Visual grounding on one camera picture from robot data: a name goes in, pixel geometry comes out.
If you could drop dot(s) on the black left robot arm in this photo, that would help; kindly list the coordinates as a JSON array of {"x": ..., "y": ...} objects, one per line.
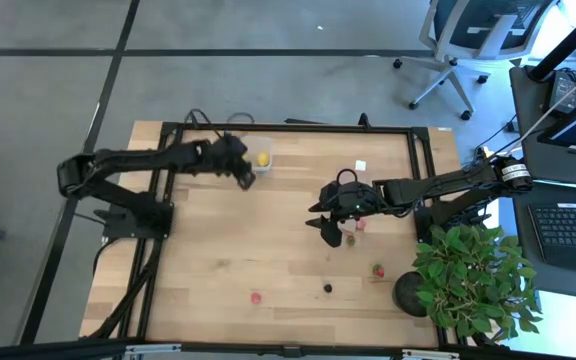
[{"x": 133, "y": 159}]

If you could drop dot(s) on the white rod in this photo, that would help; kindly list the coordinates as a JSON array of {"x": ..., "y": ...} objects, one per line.
[{"x": 563, "y": 102}]

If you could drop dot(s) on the black power adapter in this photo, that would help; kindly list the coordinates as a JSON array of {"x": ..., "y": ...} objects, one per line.
[{"x": 563, "y": 87}]

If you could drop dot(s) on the dark grey desk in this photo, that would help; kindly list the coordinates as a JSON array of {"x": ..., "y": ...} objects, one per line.
[
  {"x": 523, "y": 110},
  {"x": 523, "y": 260}
]

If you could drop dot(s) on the dark toy plum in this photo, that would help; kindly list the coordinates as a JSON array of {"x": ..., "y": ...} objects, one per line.
[{"x": 327, "y": 288}]

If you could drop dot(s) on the green leafy plant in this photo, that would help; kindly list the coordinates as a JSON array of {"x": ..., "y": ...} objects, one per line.
[{"x": 473, "y": 280}]

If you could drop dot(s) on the clear plastic tupperware container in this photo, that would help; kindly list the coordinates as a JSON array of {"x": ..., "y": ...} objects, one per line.
[{"x": 263, "y": 145}]

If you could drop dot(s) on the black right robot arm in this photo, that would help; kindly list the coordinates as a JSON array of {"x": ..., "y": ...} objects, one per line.
[{"x": 443, "y": 185}]

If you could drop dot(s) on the yellow plug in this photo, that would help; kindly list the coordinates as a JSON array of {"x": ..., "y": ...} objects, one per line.
[{"x": 483, "y": 150}]

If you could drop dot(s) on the black rig post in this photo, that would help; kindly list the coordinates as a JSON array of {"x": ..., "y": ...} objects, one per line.
[{"x": 568, "y": 41}]

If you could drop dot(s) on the grey office chair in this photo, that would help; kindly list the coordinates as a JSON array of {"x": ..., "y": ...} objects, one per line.
[{"x": 468, "y": 20}]

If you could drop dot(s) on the black aluminium table frame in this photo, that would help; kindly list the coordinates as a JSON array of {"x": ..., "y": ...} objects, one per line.
[{"x": 293, "y": 128}]

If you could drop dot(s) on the black aluminium crossbar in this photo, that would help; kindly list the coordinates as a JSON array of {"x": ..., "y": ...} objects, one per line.
[{"x": 288, "y": 351}]

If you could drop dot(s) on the black keyboard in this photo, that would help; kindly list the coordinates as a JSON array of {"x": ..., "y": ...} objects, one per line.
[{"x": 573, "y": 225}]

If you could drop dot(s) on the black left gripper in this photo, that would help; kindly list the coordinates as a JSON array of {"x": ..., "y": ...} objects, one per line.
[{"x": 215, "y": 156}]

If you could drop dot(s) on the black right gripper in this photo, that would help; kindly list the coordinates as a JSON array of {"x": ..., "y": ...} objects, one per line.
[{"x": 353, "y": 200}]

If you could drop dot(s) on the black plant pot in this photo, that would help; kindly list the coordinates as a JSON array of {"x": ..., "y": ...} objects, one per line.
[{"x": 405, "y": 295}]

